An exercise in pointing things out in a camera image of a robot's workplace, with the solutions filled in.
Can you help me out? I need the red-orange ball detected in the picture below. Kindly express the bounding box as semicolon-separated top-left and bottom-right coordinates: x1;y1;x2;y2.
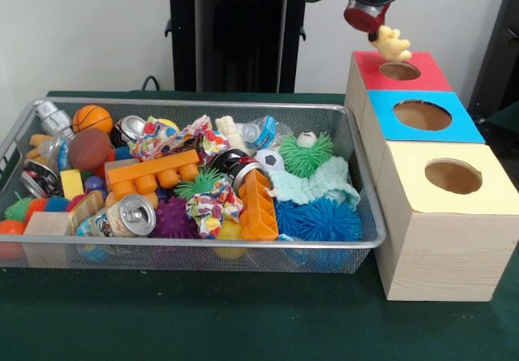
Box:
0;219;28;261

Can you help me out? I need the black upright panel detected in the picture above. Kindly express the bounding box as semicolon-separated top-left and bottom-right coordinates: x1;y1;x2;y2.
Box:
468;0;519;129

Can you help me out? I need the small soccer ball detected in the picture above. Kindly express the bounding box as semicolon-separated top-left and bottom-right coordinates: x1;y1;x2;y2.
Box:
255;148;285;171

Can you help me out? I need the purple spiky ball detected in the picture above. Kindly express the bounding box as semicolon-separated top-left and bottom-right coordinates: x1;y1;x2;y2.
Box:
152;196;202;239

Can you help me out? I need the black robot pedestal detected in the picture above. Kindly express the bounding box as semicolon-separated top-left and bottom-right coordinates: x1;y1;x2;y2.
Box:
156;0;328;93

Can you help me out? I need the black cable loop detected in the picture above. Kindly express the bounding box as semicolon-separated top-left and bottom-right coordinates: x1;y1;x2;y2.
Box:
141;75;164;92

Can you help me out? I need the shallow clear mesh bin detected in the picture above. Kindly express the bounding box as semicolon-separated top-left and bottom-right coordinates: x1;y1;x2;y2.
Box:
0;97;386;273

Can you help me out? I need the wooden box with three holes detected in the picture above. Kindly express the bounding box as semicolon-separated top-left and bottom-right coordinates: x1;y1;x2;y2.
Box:
344;50;519;302

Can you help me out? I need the colourful drink can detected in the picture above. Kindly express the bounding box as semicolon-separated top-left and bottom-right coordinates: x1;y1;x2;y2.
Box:
76;193;158;239

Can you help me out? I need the light blue knitted cloth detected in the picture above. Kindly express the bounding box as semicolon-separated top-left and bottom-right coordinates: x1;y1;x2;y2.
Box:
269;156;361;208

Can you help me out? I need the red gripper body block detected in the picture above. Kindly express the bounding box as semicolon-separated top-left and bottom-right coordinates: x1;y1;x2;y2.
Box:
343;2;391;34

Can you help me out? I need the blue spiky rubber ball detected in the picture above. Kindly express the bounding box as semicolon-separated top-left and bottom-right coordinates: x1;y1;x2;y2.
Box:
275;197;362;243

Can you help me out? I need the small orange basketball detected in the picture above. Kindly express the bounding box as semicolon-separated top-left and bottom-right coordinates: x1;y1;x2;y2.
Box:
71;104;114;134

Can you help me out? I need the green fuzzy ball with eye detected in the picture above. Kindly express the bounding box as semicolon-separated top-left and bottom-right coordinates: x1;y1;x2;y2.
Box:
279;131;336;178

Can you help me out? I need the plain wooden cube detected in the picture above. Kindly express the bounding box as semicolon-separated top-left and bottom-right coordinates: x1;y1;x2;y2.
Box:
23;210;72;237

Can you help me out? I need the brown rubber ball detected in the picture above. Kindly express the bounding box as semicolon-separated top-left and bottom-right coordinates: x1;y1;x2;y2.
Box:
68;127;113;171

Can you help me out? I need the yellow plush duck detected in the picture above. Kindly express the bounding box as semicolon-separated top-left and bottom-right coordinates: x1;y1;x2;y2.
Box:
371;25;413;62

